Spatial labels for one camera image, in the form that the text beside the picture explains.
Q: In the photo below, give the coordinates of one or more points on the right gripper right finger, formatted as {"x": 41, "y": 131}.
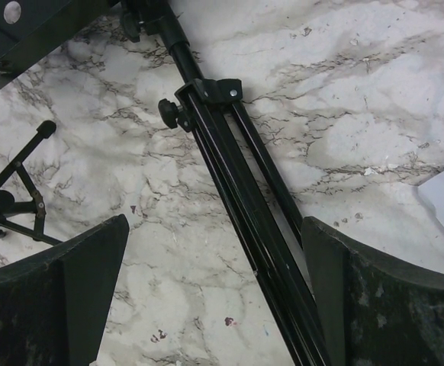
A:
{"x": 374, "y": 308}

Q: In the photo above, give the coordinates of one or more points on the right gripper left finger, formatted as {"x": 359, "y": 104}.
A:
{"x": 54, "y": 304}

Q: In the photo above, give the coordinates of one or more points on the black perforated music stand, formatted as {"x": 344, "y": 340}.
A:
{"x": 29, "y": 30}

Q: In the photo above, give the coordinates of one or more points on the small black microphone tripod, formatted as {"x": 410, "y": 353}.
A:
{"x": 9, "y": 207}

